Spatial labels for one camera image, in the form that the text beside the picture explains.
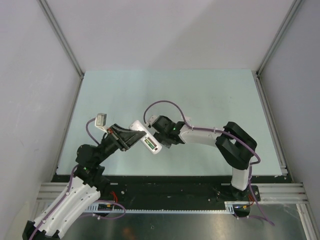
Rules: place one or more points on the grey slotted cable duct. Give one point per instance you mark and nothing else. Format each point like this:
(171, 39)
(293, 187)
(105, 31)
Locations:
(226, 208)

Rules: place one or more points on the white battery compartment cover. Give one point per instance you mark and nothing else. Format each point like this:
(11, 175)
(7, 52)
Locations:
(186, 118)

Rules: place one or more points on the left aluminium frame post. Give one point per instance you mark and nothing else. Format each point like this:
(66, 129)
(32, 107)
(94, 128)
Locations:
(48, 13)

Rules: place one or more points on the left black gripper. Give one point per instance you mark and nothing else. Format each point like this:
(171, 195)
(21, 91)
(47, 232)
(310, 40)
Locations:
(123, 145)

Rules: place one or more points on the white remote control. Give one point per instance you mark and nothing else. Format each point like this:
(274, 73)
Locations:
(145, 137)

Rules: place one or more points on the green AAA battery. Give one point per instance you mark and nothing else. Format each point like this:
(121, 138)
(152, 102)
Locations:
(150, 143)

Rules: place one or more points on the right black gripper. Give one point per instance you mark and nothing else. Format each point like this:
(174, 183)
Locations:
(160, 137)

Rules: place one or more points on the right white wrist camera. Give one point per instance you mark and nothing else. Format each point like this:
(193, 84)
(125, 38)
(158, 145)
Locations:
(152, 120)

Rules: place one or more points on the right aluminium frame post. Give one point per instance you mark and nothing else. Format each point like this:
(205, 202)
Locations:
(280, 34)

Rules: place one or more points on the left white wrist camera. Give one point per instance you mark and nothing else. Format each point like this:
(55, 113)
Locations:
(101, 122)

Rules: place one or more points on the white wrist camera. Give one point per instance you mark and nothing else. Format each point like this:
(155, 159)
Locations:
(152, 120)
(101, 122)

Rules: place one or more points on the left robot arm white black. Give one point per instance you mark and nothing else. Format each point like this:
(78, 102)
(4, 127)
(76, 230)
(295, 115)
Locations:
(86, 183)

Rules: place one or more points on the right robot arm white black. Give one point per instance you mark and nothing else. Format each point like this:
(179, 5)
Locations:
(234, 144)

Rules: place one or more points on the aluminium frame post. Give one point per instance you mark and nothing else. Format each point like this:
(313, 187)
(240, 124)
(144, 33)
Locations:
(280, 34)
(48, 13)

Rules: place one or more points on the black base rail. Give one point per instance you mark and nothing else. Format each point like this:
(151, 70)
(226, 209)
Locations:
(172, 192)

